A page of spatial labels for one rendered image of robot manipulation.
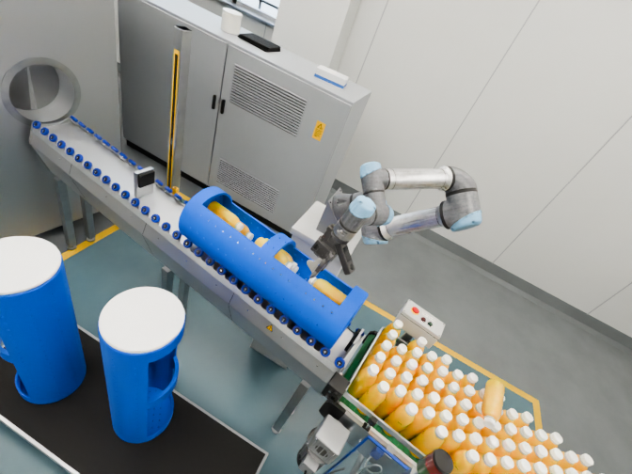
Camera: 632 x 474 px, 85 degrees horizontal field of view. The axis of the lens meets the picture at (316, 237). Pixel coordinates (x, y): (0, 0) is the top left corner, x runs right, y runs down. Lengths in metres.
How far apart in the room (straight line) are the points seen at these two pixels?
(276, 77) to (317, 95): 0.35
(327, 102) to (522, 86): 1.86
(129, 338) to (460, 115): 3.37
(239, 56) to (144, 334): 2.23
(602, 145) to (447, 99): 1.40
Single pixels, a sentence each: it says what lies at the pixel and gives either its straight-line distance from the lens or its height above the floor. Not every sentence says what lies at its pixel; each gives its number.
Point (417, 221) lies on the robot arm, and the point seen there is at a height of 1.50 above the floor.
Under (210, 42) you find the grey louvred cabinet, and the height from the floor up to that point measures 1.38.
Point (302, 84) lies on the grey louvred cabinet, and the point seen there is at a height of 1.41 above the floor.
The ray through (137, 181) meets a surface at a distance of 1.99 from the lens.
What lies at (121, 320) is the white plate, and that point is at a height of 1.04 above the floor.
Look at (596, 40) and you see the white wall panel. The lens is 3.83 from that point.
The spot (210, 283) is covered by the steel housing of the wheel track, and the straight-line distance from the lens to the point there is 1.74.
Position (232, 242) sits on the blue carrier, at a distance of 1.49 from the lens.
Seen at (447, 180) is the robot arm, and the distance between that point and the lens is 1.38.
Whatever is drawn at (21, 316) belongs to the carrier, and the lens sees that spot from 1.65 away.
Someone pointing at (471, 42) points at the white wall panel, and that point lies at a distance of 3.75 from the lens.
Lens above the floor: 2.21
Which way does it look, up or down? 39 degrees down
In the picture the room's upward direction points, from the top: 24 degrees clockwise
